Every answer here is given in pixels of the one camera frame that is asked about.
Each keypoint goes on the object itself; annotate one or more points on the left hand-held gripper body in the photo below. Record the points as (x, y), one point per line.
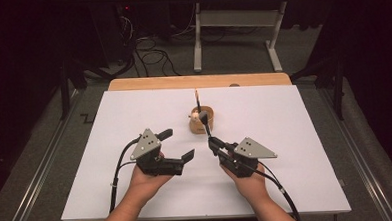
(156, 165)

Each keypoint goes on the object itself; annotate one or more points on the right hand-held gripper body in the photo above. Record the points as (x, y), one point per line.
(241, 165)

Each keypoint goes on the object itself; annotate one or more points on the round wooden brush holder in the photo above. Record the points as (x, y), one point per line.
(196, 126)

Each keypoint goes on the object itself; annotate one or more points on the black makeup brush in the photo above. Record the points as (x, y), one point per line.
(203, 116)

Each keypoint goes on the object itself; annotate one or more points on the thin black orange-tipped brush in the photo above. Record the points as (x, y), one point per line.
(198, 103)

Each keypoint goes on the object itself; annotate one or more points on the person's left hand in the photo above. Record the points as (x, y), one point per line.
(145, 186)

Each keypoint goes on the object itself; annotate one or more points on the person's right hand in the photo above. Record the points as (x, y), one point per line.
(250, 186)

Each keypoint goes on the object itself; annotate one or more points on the white board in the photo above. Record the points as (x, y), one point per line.
(284, 126)

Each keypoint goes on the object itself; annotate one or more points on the black metal stand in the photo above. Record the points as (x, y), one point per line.
(64, 93)
(338, 91)

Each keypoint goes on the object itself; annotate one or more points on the metal floor rail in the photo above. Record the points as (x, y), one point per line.
(359, 156)
(43, 170)

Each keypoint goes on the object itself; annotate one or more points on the white metal desk frame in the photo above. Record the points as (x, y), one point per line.
(236, 18)

